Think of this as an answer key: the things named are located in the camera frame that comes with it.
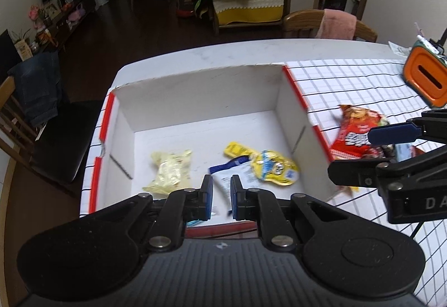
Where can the pink flowers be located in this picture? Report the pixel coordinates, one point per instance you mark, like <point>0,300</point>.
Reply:
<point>35,13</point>

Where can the dark television cabinet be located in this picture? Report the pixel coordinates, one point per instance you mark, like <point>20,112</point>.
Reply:
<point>70,20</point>

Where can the blue jeans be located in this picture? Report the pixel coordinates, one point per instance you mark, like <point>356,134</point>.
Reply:
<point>36,90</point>

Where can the red bowl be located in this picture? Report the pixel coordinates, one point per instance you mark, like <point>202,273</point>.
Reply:
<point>184,12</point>

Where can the pink towel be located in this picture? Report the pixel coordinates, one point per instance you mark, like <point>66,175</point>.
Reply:
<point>337,24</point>

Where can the light blue snack packet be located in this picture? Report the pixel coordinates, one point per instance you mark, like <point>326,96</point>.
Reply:
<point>404,150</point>

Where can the pale yellow snack packet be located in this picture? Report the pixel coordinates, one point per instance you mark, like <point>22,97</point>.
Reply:
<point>171,170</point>

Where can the sofa with yellow white cover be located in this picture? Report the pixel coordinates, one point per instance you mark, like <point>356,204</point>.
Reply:
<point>251,5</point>

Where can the blue white snack packet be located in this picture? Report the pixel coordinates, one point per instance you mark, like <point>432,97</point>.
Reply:
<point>223,174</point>

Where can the red white cardboard box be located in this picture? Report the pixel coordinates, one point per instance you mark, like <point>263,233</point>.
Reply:
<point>195,101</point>

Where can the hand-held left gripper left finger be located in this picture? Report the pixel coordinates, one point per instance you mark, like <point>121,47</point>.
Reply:
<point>208,197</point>

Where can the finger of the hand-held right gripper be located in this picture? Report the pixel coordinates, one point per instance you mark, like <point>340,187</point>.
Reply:
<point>391,134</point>
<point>356,172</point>

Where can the red snack packet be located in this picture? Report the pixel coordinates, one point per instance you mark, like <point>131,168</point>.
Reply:
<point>352,132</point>

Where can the wooden chair with jeans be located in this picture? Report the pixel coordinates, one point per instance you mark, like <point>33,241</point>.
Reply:
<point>52,146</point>

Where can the orange grey container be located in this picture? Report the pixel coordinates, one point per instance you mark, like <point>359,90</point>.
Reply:
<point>424,73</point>

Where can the white paper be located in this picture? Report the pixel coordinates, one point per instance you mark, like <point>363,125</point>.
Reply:
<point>400,50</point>

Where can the wooden chair with towel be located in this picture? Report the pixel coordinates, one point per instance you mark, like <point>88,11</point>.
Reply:
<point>300,22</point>

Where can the yellow cartoon snack packet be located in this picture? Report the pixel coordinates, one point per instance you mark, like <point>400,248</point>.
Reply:
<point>276,167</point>

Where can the black monitor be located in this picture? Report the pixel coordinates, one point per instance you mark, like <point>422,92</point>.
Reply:
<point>8,50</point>

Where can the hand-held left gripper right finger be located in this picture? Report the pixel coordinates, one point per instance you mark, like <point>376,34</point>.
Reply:
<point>236,198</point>

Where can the white checked tablecloth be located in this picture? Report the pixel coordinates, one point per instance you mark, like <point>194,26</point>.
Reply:
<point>349,83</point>

